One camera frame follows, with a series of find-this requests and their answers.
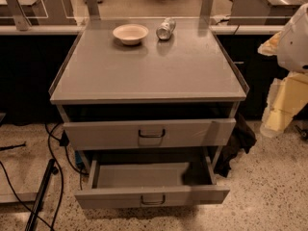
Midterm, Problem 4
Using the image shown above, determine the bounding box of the left grey support post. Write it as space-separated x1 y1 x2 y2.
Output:
6 0 32 31

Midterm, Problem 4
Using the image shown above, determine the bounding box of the black bar on floor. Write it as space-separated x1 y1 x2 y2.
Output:
25 159 55 231

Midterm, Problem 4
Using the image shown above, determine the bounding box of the grey top drawer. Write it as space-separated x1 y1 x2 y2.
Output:
64 118 236 150

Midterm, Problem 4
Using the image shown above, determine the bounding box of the background grey desk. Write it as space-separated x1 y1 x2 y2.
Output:
0 0 77 25
228 0 308 25

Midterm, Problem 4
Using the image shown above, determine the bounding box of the right grey support post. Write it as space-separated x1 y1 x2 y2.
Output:
200 0 214 17

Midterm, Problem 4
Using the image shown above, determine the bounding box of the white bowl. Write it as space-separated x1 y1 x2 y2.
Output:
113 24 148 45

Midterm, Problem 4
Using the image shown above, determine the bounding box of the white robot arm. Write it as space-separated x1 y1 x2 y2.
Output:
258 4 308 138

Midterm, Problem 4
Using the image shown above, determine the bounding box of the black floor cable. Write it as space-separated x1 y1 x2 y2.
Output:
0 122 90 231

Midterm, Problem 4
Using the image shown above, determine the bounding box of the grey support post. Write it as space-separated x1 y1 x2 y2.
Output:
200 0 214 17
6 0 32 31
86 0 100 20

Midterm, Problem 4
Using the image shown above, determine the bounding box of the grey drawer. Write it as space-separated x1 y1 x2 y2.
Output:
75 157 229 209
64 118 236 150

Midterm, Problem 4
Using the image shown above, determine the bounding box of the background grey desk left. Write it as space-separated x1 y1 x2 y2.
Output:
0 0 77 25

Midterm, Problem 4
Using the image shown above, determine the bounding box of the middle grey support post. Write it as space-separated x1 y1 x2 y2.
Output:
86 0 100 20

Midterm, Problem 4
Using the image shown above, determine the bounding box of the crushed silver can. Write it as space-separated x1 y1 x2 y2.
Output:
156 17 176 40

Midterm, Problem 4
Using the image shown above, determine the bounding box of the grey drawer cabinet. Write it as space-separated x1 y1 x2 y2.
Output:
48 17 250 178

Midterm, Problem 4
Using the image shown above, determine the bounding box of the background grey desk right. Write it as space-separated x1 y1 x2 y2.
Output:
228 0 308 25

